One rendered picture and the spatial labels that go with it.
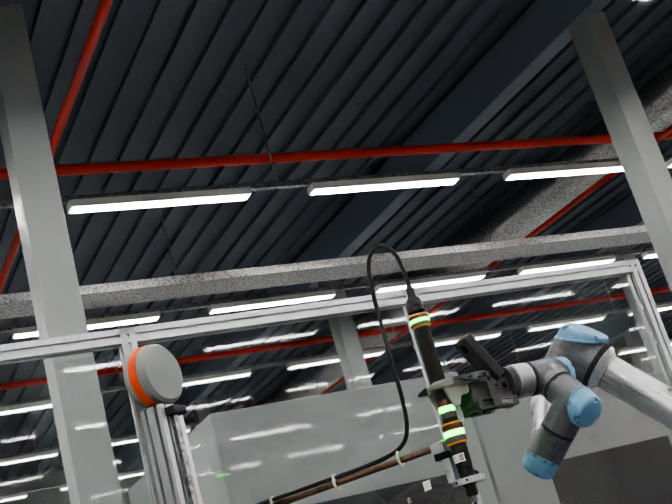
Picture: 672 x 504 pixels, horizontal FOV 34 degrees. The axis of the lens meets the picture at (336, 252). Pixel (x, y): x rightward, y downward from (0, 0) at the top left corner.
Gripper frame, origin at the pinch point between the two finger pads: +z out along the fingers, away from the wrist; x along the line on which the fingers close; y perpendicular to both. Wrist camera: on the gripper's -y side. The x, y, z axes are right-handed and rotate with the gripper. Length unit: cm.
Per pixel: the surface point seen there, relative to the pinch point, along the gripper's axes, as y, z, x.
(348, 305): -42, -26, 71
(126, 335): -43, 39, 71
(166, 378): -26, 36, 56
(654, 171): -232, -525, 428
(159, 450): -9, 41, 57
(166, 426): -14, 39, 55
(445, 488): 19.1, -5.9, 14.9
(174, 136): -438, -235, 710
